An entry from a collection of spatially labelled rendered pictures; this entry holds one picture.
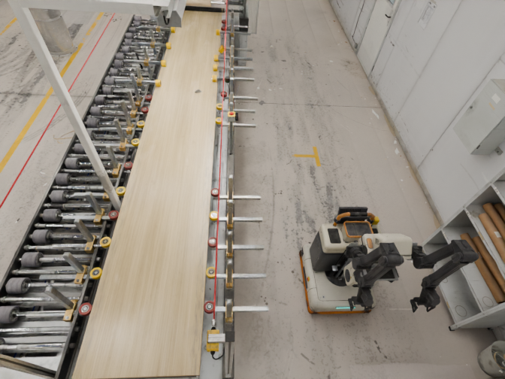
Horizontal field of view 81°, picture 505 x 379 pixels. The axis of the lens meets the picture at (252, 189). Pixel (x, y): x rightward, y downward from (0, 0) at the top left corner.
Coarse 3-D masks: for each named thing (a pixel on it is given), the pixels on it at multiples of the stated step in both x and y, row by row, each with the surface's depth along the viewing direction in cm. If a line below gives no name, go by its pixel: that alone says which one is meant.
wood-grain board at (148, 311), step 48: (192, 48) 420; (192, 96) 351; (144, 144) 296; (192, 144) 301; (144, 192) 260; (192, 192) 264; (144, 240) 232; (192, 240) 235; (144, 288) 209; (192, 288) 211; (96, 336) 188; (144, 336) 190; (192, 336) 192
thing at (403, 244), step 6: (378, 234) 201; (384, 234) 201; (390, 234) 201; (396, 234) 201; (378, 240) 197; (384, 240) 191; (390, 240) 191; (396, 240) 191; (402, 240) 192; (408, 240) 192; (378, 246) 197; (396, 246) 191; (402, 246) 192; (408, 246) 192; (402, 252) 192; (408, 252) 192; (408, 258) 193
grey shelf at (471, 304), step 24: (504, 168) 238; (480, 192) 260; (504, 192) 242; (456, 216) 294; (432, 240) 333; (504, 264) 242; (456, 288) 307; (480, 288) 268; (456, 312) 291; (480, 312) 293; (504, 312) 247
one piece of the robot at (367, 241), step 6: (366, 234) 210; (372, 234) 211; (360, 240) 215; (366, 240) 208; (372, 240) 208; (366, 246) 206; (372, 246) 205; (366, 252) 204; (348, 264) 244; (348, 270) 243; (354, 270) 232; (348, 276) 242; (348, 282) 243; (354, 282) 234; (378, 282) 236
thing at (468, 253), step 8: (456, 240) 168; (464, 240) 169; (440, 248) 180; (448, 248) 174; (456, 248) 166; (464, 248) 164; (472, 248) 164; (424, 256) 194; (432, 256) 187; (440, 256) 180; (448, 256) 178; (464, 256) 160; (472, 256) 161; (416, 264) 199; (424, 264) 194; (432, 264) 192
